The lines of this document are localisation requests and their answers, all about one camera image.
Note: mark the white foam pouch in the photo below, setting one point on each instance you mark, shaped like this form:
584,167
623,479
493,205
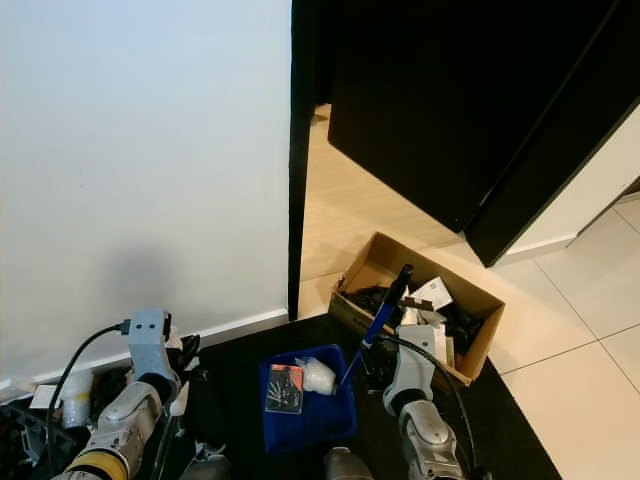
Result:
318,377

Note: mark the red black packet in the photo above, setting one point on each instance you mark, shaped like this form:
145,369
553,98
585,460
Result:
285,390

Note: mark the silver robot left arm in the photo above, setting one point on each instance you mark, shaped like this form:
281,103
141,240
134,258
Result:
125,425

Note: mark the white skirting board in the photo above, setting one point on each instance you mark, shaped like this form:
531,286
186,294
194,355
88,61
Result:
250,323

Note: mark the grey robot right leg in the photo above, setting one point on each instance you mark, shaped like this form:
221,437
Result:
350,465

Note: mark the grey robot leg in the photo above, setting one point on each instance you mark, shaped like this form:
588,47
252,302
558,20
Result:
350,465
210,468

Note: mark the large white printed paper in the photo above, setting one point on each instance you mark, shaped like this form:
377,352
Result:
432,293

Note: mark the brown cardboard box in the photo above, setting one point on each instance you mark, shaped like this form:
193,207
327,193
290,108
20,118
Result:
380,258

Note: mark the grey robot left leg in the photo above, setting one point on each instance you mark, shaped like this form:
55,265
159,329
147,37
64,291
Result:
210,468

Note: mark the white crumpled container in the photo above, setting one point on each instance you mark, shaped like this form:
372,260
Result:
78,415

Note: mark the white paper card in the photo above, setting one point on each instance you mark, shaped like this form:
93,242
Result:
46,397

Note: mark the black plastic grid tray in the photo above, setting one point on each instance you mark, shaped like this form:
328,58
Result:
25,440

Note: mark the black cabinet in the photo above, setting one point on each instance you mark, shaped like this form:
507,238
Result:
460,100

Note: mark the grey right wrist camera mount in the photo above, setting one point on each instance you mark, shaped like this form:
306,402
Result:
415,360

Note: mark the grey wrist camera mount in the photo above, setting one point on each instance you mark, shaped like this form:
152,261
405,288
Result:
415,360
150,330

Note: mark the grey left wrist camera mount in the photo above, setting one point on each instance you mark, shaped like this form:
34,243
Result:
150,330

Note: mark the black door frame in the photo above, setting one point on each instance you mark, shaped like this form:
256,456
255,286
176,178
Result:
300,200

